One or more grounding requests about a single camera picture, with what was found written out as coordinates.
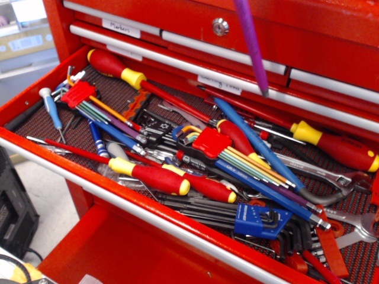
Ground violet long Allen key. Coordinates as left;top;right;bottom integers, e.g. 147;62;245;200
233;0;269;98

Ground red hex key holder centre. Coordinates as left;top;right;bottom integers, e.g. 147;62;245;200
192;127;232;159

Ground red hex key holder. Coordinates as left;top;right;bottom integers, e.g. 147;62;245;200
60;81;96;109
192;127;232;159

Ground black Torx key holder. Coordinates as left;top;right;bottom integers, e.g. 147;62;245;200
136;109;173;139

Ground dark blue long Allen key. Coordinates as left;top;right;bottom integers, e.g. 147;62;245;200
215;160;331;231

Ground blue hex key holder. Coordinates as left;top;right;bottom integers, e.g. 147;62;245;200
234;203;293;240

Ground red hex key holder left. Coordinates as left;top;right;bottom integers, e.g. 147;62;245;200
60;81;96;109

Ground light blue long Allen key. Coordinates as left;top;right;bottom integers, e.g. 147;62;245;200
213;98;353;206

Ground red tool chest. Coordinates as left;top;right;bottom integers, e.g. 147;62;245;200
0;0;379;284

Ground red yellow screwdriver front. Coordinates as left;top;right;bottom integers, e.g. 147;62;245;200
44;139;191;196

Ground red yellow screwdriver middle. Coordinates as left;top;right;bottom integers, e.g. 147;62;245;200
125;150;237;204

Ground red yellow screwdriver centre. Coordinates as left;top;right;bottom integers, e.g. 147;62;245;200
216;120;271;169

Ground white Cutting Tools label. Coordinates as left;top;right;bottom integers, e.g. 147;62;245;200
197;75;242;95

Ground orange black tool holder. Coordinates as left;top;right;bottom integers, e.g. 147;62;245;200
122;89;151;121

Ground blue metal precision screwdriver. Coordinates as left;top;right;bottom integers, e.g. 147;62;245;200
88;120;110;158

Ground large red yellow screwdriver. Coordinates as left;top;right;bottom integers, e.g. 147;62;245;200
87;49;217;126

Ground silver cabinet lock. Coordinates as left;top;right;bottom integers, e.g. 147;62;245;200
212;18;229;37

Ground white Markers label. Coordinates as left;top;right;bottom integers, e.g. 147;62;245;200
102;19;141;38

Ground red yellow screwdriver right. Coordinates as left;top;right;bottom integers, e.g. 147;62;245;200
197;85;378;172

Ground light blue precision screwdriver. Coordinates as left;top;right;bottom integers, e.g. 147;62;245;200
38;88;66;144

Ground chrome adjustable wrench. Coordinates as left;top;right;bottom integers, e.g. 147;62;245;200
277;154;372;199

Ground orange plastic strip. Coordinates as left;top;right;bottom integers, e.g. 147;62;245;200
315;204;349;279

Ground black device on floor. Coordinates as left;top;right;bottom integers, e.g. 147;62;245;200
1;148;39;259

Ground chrome open-end spanner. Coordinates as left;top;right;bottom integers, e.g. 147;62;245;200
325;208;378;249

